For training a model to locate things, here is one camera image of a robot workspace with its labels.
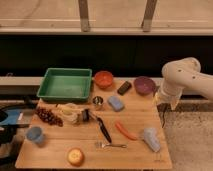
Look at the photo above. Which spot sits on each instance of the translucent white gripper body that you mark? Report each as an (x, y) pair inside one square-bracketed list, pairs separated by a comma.
[(161, 96)]

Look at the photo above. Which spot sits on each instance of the black handled brush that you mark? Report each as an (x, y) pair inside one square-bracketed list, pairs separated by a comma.
[(87, 115)]

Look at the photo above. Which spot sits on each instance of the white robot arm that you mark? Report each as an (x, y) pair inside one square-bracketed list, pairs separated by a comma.
[(181, 74)]

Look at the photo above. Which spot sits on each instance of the green plastic tray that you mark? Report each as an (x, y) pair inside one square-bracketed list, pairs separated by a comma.
[(65, 84)]

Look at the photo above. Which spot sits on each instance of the purple bowl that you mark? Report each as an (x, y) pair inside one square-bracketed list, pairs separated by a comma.
[(144, 85)]

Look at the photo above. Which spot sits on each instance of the black rectangular block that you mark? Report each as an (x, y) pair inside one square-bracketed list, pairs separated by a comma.
[(124, 88)]

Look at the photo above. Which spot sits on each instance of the light blue cup lying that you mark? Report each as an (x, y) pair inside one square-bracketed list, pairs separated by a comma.
[(150, 137)]

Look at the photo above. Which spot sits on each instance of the blue sponge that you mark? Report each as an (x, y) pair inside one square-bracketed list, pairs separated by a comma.
[(115, 103)]

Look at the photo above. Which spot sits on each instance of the wooden board table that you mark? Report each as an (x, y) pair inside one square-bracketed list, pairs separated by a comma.
[(139, 112)]

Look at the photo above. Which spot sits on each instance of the orange bowl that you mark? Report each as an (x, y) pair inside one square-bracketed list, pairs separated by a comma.
[(103, 79)]

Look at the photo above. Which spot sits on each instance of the small metal cup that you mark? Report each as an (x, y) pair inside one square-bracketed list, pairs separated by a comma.
[(97, 102)]

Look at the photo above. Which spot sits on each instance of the metal fork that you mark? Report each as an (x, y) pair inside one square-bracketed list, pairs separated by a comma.
[(102, 145)]

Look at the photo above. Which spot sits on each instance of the cream toy banana bunch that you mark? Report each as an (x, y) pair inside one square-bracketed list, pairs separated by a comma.
[(71, 112)]

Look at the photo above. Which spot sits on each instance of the yellow apple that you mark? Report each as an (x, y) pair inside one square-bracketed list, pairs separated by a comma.
[(75, 157)]

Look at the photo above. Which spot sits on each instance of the bunch of dark grapes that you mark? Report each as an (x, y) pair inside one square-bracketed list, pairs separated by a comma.
[(49, 117)]

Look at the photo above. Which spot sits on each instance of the blue plastic cup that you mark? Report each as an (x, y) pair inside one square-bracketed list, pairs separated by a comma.
[(35, 134)]

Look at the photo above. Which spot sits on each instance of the blue black equipment left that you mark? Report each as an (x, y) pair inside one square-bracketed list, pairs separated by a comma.
[(9, 121)]

